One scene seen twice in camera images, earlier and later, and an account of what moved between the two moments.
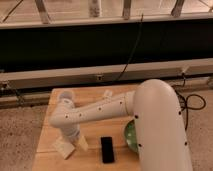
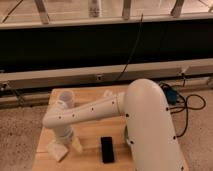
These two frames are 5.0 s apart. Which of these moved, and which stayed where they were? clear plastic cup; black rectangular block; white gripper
Moved: white gripper
Stayed: clear plastic cup; black rectangular block
